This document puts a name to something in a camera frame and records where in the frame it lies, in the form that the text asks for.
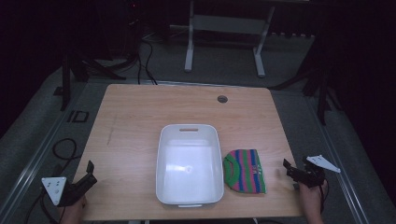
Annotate person's left hand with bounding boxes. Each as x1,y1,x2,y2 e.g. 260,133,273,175
58,195,89,224

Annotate person's right hand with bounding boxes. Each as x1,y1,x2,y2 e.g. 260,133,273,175
298,178,329,214

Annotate black floor cable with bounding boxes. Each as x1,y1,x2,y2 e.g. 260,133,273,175
135,36,159,86

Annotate striped knit sweater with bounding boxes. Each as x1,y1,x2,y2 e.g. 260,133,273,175
222,148,268,195

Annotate black metal stand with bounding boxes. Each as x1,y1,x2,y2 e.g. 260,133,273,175
53,50,127,112
270,59,344,127

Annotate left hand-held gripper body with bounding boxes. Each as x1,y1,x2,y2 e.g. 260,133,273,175
41,173,98,208

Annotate white plastic bin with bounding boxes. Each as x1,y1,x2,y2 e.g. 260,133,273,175
155,123,225,209

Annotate grey metal floor rail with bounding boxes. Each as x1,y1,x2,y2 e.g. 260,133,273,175
304,92,373,224
0,81,92,220

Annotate white metal desk frame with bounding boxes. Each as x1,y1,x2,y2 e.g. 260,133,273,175
183,0,276,78

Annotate looped black cable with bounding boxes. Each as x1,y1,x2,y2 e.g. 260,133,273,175
51,137,83,163

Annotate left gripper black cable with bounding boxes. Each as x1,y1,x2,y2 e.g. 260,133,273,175
23,186,64,224

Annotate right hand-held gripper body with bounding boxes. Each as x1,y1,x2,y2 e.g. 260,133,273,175
290,154,342,189

